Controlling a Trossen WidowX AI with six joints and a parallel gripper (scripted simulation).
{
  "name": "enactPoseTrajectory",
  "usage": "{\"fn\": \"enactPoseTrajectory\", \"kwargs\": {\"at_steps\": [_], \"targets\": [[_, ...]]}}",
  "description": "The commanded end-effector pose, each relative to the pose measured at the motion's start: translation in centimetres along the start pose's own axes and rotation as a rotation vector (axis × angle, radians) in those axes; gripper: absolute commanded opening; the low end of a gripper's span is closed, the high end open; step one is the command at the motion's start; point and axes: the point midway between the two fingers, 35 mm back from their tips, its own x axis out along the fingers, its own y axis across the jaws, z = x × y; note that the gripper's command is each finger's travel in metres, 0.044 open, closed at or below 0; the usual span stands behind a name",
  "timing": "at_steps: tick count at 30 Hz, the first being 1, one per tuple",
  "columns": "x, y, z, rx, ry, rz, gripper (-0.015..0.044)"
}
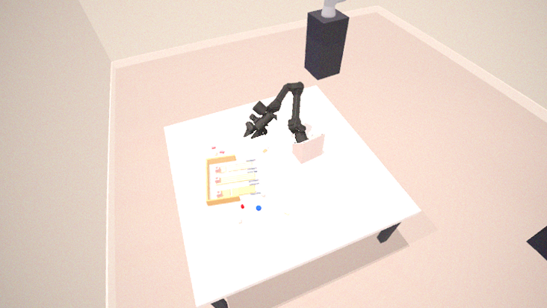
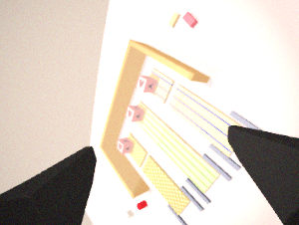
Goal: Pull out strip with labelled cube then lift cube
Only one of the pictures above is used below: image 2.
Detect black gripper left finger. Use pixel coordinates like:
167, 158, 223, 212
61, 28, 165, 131
0, 145, 97, 225

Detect orange strip with blue lines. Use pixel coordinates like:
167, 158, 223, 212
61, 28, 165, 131
176, 89, 242, 156

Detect red cylinder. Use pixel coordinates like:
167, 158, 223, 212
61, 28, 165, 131
137, 201, 147, 210

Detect yellow crosshatched strip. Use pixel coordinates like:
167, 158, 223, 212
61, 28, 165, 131
146, 158, 190, 214

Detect pale yellow strip with green lines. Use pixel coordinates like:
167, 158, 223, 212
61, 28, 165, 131
160, 127, 219, 194

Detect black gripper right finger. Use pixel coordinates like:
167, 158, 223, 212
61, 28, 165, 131
227, 125, 299, 225

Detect tan flat strip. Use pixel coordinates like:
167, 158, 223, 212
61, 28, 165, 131
168, 12, 180, 28

